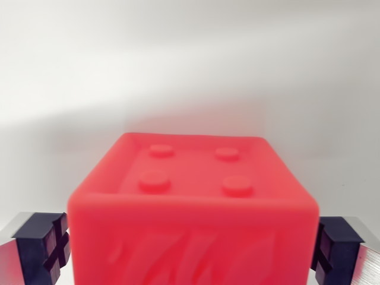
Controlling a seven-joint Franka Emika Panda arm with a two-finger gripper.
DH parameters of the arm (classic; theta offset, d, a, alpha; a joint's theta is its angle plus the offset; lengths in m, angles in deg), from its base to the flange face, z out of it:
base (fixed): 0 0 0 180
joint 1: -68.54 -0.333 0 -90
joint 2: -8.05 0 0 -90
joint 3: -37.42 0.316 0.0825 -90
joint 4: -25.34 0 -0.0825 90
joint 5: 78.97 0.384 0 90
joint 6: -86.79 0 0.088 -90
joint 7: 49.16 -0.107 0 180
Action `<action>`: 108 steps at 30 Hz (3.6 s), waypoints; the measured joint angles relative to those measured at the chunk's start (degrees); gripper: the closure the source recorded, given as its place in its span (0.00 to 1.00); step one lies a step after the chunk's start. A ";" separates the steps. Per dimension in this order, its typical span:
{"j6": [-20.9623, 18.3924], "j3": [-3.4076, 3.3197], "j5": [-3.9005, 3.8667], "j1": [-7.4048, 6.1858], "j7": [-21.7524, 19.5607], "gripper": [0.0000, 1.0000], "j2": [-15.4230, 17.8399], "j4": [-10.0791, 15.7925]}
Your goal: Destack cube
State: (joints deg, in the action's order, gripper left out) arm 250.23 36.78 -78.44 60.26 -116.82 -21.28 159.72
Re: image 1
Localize black-padded metal gripper right finger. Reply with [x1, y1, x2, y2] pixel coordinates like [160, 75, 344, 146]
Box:
[310, 216, 380, 285]

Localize black-padded metal gripper left finger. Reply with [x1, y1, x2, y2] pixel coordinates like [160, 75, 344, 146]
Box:
[0, 211, 71, 285]

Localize red studded cube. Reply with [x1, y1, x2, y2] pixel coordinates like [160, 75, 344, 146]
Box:
[66, 132, 321, 285]

